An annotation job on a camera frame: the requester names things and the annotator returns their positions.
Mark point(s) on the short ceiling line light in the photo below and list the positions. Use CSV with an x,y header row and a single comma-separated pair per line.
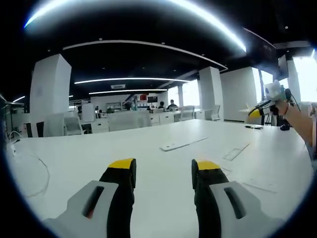
x,y
128,90

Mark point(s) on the row of white office desks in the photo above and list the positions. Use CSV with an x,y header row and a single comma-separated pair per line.
x,y
148,119

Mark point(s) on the small dark blue object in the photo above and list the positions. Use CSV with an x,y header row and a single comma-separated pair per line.
x,y
285,127

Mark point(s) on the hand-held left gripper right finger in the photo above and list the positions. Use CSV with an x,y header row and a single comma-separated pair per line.
x,y
213,213

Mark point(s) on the red wall sign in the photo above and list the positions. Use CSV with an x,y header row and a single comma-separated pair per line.
x,y
143,97

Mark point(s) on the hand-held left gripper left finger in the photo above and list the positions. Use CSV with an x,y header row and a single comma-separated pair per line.
x,y
116,213

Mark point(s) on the long ceiling line light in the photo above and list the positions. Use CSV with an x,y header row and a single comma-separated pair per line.
x,y
131,79

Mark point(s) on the person's right hand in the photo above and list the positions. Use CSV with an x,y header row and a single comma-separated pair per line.
x,y
280,109

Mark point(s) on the white socket holder cover plate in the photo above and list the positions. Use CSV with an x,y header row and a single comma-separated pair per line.
x,y
260,187
235,151

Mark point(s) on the black pen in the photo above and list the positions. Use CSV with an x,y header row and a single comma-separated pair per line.
x,y
253,126

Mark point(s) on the white office chair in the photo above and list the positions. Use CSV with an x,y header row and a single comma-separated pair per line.
x,y
73,125
187,113
216,112

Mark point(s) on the ceiling air vent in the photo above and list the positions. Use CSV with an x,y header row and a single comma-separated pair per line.
x,y
118,86

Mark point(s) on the black desk panel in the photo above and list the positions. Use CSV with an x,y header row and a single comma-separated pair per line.
x,y
40,130

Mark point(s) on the white pillar beside window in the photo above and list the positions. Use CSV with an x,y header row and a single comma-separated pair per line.
x,y
210,91

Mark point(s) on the long white socket holder strip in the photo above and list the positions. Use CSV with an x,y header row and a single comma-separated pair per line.
x,y
171,146

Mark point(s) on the wide white pillar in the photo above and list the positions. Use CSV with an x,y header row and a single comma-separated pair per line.
x,y
49,94

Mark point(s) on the long curved ceiling light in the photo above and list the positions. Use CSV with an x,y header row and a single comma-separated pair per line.
x,y
239,44

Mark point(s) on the black hanging display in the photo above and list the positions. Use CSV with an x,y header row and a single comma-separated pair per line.
x,y
265,49

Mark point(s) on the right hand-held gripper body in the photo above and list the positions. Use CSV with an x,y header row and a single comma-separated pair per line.
x,y
275,91

